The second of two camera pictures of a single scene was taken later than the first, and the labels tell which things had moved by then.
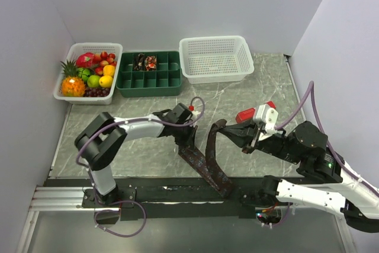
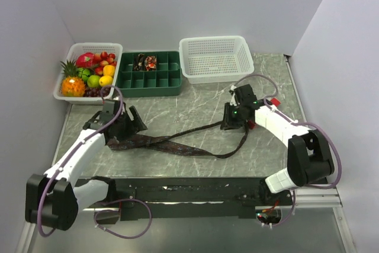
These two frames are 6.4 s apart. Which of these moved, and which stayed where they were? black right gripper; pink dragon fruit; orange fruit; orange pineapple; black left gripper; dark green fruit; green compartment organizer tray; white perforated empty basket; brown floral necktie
Moved: black left gripper; brown floral necktie; black right gripper
Stayed: white perforated empty basket; pink dragon fruit; orange fruit; green compartment organizer tray; dark green fruit; orange pineapple
